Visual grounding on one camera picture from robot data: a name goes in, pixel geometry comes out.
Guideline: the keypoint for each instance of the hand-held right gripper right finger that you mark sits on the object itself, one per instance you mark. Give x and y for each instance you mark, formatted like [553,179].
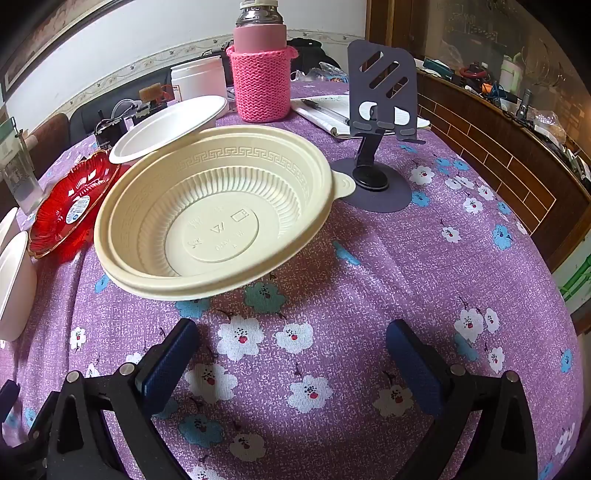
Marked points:
[415,364]

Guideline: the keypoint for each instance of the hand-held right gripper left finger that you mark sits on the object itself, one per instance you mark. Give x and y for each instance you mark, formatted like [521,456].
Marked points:
[166,364]

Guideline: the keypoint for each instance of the cream plastic bowl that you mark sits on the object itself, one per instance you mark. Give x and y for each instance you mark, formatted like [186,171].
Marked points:
[212,230]

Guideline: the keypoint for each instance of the white bowl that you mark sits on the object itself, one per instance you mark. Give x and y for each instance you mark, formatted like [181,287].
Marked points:
[161,124]
[14,286]
[5,226]

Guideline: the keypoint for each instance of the red glass plate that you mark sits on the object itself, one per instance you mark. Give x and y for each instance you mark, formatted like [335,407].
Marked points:
[64,203]

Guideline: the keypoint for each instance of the purple floral tablecloth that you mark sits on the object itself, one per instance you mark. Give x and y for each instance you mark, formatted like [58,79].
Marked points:
[369,277]

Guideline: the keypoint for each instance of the wooden sideboard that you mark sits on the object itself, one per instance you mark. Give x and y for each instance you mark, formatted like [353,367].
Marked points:
[508,157]

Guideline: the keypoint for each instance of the clear glass container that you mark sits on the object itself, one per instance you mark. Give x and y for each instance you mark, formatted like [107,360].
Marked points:
[18,170]

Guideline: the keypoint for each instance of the brown chair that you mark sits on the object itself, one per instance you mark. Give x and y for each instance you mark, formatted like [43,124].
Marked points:
[51,138]

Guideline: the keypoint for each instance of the dark grey phone stand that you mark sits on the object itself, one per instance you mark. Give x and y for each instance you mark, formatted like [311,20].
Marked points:
[369,110]

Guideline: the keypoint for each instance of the black sofa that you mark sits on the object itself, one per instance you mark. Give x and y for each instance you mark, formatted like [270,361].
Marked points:
[87,117]

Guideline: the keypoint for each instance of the clear ballpoint pen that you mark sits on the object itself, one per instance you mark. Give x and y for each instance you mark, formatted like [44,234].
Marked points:
[323,110]

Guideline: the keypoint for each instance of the white notebook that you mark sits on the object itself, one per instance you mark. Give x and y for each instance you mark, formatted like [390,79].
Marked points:
[334,102]

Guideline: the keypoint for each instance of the white plastic jar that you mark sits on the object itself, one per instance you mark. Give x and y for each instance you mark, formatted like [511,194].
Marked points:
[198,76]

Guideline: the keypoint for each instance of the pink flask with knitted sleeve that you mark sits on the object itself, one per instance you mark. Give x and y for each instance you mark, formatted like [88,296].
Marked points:
[261,87]

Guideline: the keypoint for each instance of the white jug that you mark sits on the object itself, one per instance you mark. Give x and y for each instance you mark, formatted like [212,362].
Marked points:
[510,74]

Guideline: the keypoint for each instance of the black bag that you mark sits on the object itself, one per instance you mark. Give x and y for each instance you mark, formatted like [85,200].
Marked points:
[309,48]

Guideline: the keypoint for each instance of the glass-front wooden cabinet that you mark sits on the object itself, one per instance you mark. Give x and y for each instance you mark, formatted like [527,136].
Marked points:
[461,27]

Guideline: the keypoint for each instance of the framed wall picture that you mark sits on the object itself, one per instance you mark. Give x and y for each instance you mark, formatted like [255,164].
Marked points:
[27,50]

